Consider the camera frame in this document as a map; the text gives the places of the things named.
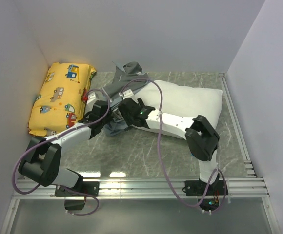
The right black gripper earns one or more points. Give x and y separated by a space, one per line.
127 118

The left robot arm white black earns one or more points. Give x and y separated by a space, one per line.
41 161

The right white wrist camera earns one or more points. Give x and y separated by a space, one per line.
126 94

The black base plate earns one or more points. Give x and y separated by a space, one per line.
87 187
197 188

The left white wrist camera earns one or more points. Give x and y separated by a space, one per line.
90 99

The right black controller box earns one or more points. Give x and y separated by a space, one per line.
209 204

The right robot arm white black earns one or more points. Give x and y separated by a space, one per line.
202 139

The black controller box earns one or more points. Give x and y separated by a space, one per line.
74 205
209 204

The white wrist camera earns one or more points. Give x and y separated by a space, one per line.
126 94
90 99

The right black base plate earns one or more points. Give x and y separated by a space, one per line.
197 188

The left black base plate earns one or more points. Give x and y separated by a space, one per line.
87 187

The blue-grey pillowcase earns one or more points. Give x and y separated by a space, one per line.
127 77

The left black controller box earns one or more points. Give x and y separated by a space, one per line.
74 205

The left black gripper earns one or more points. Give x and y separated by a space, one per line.
110 117

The white pillow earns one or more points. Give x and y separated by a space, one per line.
184 101

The yellow cartoon car pillow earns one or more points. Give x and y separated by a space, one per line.
61 101

